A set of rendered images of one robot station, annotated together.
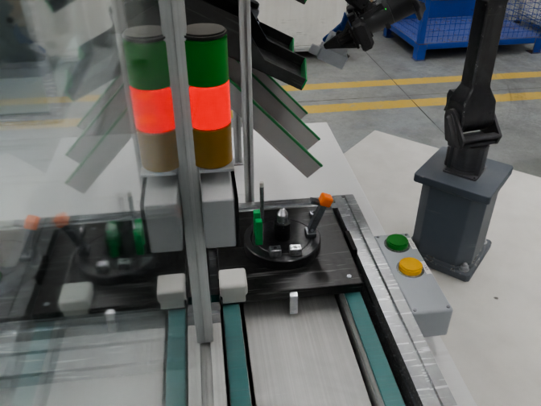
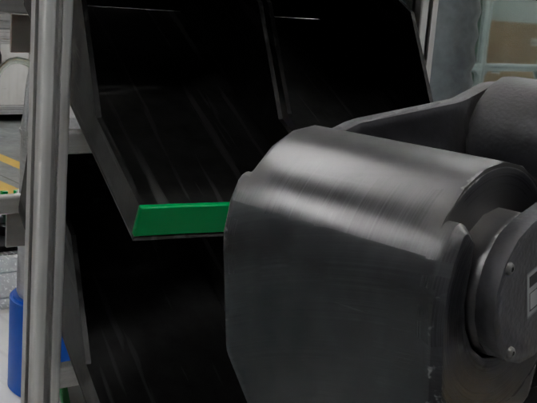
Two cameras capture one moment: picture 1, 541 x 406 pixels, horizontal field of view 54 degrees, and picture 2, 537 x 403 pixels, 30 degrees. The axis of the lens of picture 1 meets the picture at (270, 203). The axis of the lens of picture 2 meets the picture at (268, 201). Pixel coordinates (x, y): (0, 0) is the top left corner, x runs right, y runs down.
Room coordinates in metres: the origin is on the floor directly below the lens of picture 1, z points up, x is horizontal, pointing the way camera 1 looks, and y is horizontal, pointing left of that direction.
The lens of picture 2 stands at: (0.76, -0.57, 1.49)
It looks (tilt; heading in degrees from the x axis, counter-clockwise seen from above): 12 degrees down; 59
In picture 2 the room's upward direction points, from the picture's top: 5 degrees clockwise
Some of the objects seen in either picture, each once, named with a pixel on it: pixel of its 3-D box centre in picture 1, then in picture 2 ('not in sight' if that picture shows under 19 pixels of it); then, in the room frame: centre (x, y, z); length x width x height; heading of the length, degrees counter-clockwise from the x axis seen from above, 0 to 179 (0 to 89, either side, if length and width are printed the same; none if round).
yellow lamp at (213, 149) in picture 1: (210, 141); not in sight; (0.57, 0.07, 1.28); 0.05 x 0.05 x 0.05
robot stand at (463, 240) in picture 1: (454, 212); not in sight; (0.89, -0.38, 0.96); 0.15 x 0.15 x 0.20; 53
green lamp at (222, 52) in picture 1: (204, 57); not in sight; (0.57, 0.07, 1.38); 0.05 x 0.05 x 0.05
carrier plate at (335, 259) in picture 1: (282, 249); not in sight; (0.77, -0.02, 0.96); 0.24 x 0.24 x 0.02; 8
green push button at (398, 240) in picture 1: (397, 243); not in sight; (0.78, -0.24, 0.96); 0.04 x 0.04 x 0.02
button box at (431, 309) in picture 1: (407, 281); not in sight; (0.71, -0.25, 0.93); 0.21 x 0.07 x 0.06; 8
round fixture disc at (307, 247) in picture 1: (282, 241); not in sight; (0.77, -0.02, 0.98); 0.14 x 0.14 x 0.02
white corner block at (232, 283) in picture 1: (232, 286); not in sight; (0.66, 0.06, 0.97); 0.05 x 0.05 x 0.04; 8
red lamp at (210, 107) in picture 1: (208, 101); not in sight; (0.57, 0.07, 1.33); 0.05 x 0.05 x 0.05
